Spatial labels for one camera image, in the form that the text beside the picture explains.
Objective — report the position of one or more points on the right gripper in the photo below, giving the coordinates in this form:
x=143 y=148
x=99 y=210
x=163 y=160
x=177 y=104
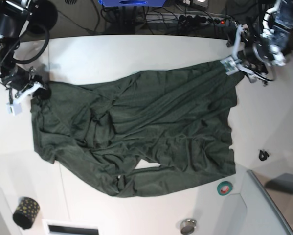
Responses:
x=18 y=78

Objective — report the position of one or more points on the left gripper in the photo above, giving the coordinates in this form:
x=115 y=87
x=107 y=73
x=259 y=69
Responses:
x=256 y=57

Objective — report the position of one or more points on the dark green t-shirt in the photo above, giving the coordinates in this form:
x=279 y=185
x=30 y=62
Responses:
x=149 y=134

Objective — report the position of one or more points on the black round stand base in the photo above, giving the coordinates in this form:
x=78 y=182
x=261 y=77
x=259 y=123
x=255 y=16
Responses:
x=45 y=15

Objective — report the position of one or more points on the small black clip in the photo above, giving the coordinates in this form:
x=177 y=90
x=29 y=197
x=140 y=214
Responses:
x=263 y=155

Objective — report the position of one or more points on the power strip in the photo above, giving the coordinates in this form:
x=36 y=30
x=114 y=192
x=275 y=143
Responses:
x=192 y=19

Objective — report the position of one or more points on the blue box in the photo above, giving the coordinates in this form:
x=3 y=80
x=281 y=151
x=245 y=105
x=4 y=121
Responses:
x=124 y=3

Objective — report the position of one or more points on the black yellow-dotted cup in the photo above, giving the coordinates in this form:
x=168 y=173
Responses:
x=26 y=213

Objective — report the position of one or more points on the white slotted tray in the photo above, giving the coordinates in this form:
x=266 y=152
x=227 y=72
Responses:
x=53 y=227

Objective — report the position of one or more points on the green tape roll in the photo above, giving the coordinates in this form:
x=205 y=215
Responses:
x=224 y=188

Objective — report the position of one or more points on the small metal tin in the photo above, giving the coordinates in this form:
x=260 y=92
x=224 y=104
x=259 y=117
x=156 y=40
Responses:
x=188 y=226

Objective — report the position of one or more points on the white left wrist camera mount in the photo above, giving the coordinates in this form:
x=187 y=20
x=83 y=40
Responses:
x=236 y=61

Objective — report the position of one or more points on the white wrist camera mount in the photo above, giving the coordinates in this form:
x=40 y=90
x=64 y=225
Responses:
x=236 y=61
x=24 y=98

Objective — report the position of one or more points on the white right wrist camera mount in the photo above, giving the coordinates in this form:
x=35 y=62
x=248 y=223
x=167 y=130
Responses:
x=24 y=98

